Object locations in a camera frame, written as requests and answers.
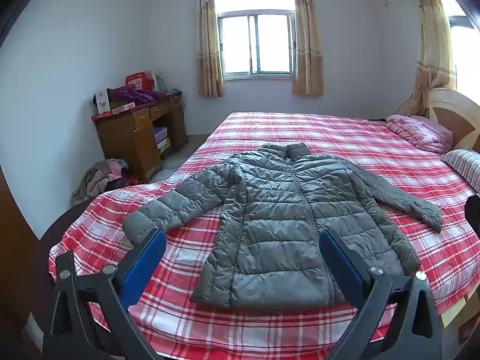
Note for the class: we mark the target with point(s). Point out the white cardboard box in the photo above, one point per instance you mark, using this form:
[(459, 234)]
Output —
[(101, 102)]

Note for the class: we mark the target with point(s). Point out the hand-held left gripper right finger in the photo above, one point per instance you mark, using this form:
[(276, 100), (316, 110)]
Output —
[(345, 266)]

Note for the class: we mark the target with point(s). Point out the grey puffer jacket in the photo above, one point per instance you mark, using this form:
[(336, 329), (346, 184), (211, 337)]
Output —
[(270, 225)]

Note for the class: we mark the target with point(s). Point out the bed with red plaid sheet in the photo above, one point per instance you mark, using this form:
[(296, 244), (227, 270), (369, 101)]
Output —
[(337, 138)]

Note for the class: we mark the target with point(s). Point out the striped pillow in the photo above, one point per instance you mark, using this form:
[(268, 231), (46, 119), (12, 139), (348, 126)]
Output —
[(463, 165)]

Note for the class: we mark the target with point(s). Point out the purple garment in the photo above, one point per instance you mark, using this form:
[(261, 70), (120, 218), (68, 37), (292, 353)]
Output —
[(129, 93)]

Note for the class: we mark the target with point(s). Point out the wooden bed headboard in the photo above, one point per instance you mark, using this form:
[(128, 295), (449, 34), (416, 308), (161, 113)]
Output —
[(450, 108)]

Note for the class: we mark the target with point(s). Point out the pink quilt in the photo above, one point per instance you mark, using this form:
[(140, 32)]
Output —
[(420, 131)]

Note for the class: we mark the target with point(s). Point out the stack of boxes under desk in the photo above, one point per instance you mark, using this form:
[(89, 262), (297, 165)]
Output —
[(162, 140)]

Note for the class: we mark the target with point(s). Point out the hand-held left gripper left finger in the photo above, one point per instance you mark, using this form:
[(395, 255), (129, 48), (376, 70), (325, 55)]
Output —
[(144, 266)]

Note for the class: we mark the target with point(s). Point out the pile of clothes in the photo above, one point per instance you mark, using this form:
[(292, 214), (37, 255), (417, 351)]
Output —
[(101, 180)]

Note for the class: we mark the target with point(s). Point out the sliding window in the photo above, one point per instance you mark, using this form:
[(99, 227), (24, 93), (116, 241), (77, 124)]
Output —
[(255, 41)]

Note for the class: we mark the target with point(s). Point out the bright side window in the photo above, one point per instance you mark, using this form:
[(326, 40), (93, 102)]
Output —
[(463, 45)]

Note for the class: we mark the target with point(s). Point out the brown wooden desk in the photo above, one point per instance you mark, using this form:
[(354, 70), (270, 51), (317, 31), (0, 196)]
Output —
[(127, 138)]

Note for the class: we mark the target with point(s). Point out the beige patterned curtain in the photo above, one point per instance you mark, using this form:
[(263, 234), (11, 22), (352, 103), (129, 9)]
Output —
[(307, 45), (431, 45), (209, 45)]

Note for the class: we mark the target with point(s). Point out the red cardboard box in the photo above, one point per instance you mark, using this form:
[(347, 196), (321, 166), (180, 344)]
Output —
[(139, 80)]

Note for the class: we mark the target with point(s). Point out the pale green bag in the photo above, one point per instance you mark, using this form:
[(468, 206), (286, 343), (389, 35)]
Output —
[(161, 83)]

